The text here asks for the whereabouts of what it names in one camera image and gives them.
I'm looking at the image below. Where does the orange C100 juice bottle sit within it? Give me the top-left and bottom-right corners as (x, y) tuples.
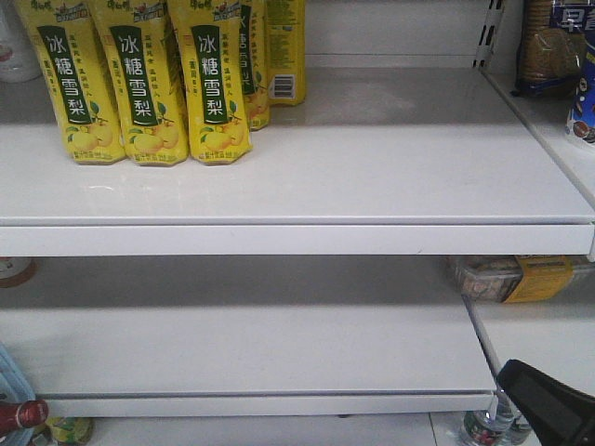
(0, 256), (35, 288)

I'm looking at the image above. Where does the white shelf unit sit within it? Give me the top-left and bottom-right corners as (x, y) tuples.
(1, 1), (594, 445)

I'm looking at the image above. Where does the blue white paper cup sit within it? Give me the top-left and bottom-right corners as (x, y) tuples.
(565, 44), (594, 152)

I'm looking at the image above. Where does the light blue plastic basket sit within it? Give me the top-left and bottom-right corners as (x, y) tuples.
(0, 342), (37, 446)

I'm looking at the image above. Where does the red aluminium coke bottle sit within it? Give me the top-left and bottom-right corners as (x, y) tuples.
(1, 400), (48, 436)

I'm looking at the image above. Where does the boxed snack yellow label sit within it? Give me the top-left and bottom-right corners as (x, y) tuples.
(447, 255), (594, 303)

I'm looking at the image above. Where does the clear glass jar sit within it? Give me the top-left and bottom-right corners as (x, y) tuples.
(458, 400), (533, 446)

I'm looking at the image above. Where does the yellow green can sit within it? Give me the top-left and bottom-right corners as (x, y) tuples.
(29, 417), (95, 445)

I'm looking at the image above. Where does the biscuit packet blue label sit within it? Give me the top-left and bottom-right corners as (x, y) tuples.
(515, 1), (594, 98)

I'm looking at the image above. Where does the white milk drink bottle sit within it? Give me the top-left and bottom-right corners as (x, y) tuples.
(1, 1), (41, 83)

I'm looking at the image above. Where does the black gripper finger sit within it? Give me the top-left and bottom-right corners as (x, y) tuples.
(496, 359), (594, 446)

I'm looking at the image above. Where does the yellow pear drink bottle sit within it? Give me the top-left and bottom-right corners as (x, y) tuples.
(266, 0), (306, 106)
(239, 1), (271, 131)
(14, 1), (126, 164)
(168, 0), (252, 165)
(87, 1), (190, 166)

